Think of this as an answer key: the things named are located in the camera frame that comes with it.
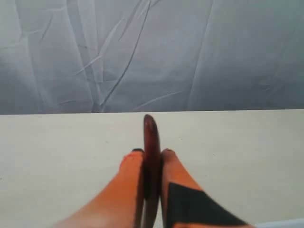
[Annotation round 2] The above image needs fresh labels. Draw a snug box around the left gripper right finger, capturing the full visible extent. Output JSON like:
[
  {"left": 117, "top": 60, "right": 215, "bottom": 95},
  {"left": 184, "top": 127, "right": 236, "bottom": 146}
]
[{"left": 161, "top": 149, "right": 253, "bottom": 228}]

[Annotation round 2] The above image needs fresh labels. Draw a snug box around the white rectangular plastic tray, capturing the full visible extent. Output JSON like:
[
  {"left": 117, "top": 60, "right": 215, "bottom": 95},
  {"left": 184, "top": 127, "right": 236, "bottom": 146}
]
[{"left": 255, "top": 218, "right": 304, "bottom": 228}]

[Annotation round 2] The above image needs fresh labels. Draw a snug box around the grey wrinkled backdrop cloth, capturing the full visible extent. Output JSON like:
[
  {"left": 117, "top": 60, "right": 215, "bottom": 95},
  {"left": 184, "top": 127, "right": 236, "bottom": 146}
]
[{"left": 0, "top": 0, "right": 304, "bottom": 114}]

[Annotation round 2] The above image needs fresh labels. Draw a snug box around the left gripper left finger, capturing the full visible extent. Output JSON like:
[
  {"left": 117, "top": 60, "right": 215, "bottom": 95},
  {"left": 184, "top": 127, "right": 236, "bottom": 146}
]
[{"left": 54, "top": 149, "right": 144, "bottom": 228}]

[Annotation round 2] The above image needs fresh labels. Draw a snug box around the brown wooden spoon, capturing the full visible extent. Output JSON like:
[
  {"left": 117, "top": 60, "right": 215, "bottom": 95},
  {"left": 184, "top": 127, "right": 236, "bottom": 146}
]
[{"left": 142, "top": 114, "right": 162, "bottom": 228}]

